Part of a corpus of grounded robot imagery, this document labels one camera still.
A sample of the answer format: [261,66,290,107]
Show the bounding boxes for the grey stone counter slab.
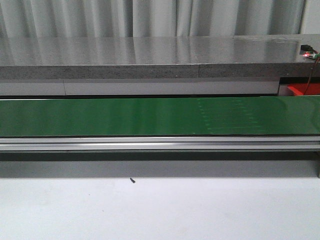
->
[0,34,320,80]

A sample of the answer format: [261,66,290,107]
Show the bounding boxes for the green conveyor belt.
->
[0,96,320,137]

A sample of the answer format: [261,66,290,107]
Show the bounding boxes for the red plastic tray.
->
[287,83,320,96]

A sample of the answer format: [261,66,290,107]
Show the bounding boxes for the small green circuit board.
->
[299,44,320,60]

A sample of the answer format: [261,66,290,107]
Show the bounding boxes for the white curtain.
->
[0,0,306,38]

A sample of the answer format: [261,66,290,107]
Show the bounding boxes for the aluminium conveyor frame rail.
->
[0,135,320,152]

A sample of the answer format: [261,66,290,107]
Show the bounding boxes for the red black wire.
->
[303,56,320,96]

